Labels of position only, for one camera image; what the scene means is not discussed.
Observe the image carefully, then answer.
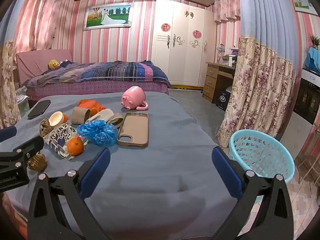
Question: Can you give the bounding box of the blue plastic bag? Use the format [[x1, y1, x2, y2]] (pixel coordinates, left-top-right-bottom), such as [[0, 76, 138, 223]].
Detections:
[[77, 120, 119, 147]]

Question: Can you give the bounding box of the wooden desk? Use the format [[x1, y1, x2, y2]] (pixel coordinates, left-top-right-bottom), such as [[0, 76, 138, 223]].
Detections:
[[202, 61, 237, 104]]

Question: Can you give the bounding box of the blue cloth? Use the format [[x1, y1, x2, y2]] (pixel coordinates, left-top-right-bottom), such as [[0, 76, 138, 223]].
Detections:
[[304, 46, 320, 74]]

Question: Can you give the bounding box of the water dispenser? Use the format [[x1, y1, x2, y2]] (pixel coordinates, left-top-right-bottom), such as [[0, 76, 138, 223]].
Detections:
[[280, 67, 320, 153]]

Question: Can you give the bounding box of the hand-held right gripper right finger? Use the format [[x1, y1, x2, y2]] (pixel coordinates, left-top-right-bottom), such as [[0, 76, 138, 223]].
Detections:
[[212, 146, 294, 240]]

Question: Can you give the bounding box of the beige floral curtain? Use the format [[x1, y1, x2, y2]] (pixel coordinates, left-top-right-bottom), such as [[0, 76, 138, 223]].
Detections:
[[0, 41, 22, 130]]

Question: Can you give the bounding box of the cardboard tube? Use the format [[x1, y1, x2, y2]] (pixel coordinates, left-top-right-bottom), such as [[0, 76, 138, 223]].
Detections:
[[72, 106, 92, 125]]

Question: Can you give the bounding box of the short pink floral curtain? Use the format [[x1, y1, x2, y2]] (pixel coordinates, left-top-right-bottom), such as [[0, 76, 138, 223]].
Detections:
[[214, 0, 241, 23]]

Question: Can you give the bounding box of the patterned beige black pillow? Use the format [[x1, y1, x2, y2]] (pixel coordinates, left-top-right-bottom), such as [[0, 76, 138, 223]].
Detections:
[[43, 125, 89, 160]]

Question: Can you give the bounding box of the orange cloth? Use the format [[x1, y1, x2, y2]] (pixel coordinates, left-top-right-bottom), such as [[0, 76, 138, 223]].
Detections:
[[77, 99, 107, 117]]

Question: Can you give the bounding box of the printer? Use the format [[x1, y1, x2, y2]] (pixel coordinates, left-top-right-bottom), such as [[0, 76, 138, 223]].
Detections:
[[221, 55, 237, 67]]

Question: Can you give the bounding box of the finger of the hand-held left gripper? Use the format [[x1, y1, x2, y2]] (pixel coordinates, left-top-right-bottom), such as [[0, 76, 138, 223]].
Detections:
[[0, 136, 45, 167], [0, 126, 17, 143]]

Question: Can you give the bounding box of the potted plant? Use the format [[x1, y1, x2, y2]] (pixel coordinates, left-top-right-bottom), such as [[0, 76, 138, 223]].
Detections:
[[309, 34, 320, 49]]

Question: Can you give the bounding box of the framed wedding picture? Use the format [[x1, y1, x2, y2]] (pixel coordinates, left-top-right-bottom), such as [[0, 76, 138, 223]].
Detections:
[[82, 2, 134, 32]]

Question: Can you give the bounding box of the black smartphone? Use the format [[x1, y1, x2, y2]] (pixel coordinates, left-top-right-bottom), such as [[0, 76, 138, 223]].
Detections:
[[27, 99, 51, 120]]

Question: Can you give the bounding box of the white paper cup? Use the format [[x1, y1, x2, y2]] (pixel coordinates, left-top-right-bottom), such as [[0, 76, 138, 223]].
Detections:
[[48, 112, 65, 127]]

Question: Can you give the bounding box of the teal plastic basket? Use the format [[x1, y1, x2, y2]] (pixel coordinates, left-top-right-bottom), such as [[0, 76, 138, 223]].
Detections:
[[229, 129, 296, 204]]

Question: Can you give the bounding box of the white wardrobe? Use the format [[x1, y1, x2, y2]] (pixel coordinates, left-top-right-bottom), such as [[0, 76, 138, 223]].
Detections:
[[152, 0, 217, 88]]

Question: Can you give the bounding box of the large tangerine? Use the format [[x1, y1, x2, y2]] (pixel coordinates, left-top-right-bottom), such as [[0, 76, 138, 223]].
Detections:
[[67, 136, 85, 156]]

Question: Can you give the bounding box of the beige cloth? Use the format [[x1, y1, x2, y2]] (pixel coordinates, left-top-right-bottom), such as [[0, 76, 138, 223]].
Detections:
[[85, 109, 124, 128]]

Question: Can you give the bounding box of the plaid quilt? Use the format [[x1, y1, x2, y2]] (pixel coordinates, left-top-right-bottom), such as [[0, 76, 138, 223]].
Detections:
[[26, 60, 173, 89]]

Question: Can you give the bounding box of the black box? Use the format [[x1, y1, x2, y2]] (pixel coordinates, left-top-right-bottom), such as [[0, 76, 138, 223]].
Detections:
[[215, 90, 232, 110]]

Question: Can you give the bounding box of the pink window curtain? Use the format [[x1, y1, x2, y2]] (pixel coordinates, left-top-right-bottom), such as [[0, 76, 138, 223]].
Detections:
[[14, 0, 75, 53]]

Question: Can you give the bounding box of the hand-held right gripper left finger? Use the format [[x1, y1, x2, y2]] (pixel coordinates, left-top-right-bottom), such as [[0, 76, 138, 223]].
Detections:
[[27, 148, 112, 240]]

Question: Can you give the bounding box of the brown phone case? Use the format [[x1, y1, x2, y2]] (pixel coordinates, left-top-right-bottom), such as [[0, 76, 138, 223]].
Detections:
[[117, 112, 150, 147]]

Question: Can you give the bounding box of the blue and floral curtain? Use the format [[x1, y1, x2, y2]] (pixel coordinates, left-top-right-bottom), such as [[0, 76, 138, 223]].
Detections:
[[216, 0, 300, 155]]

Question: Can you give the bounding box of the pink pig mug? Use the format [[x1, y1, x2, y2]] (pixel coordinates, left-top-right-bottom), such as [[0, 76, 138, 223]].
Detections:
[[121, 86, 149, 111]]

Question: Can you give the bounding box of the bed with purple skirt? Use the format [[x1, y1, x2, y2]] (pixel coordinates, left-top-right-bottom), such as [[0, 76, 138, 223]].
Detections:
[[15, 49, 173, 103]]

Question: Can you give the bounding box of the wall poster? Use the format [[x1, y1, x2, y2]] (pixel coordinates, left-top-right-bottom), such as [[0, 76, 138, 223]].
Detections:
[[290, 0, 320, 14]]

